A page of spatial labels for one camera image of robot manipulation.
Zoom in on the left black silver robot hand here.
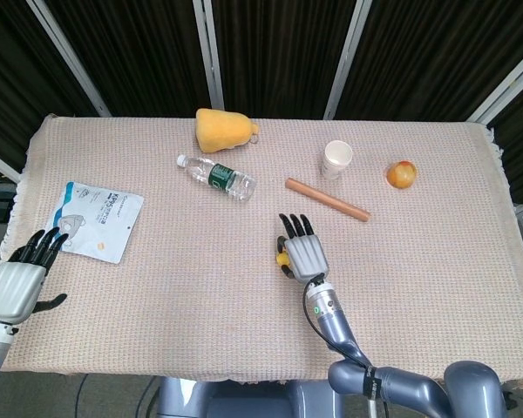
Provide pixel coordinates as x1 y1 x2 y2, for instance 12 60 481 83
0 227 70 326

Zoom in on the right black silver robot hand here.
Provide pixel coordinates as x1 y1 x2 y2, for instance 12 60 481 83
275 212 331 282

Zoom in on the yellow red toy peach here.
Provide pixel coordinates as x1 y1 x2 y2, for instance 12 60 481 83
385 159 418 190

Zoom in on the yellow plush toy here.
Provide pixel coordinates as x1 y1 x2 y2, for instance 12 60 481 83
194 108 262 154

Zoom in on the brown wooden rod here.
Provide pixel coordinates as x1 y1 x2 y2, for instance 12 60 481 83
284 176 371 224

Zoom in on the white paper cup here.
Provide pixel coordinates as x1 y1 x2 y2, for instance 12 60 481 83
321 139 354 182

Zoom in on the white blue mask package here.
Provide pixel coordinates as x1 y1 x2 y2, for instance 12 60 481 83
41 181 146 265

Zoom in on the clear plastic water bottle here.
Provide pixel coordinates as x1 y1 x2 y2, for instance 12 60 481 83
176 153 258 203

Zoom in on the beige woven tablecloth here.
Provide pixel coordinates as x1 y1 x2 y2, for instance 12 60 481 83
0 113 523 389

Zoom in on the grey robot torso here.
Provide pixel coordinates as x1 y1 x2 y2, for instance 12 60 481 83
155 375 345 418

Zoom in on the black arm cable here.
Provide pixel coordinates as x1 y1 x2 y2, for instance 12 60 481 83
302 273 374 371

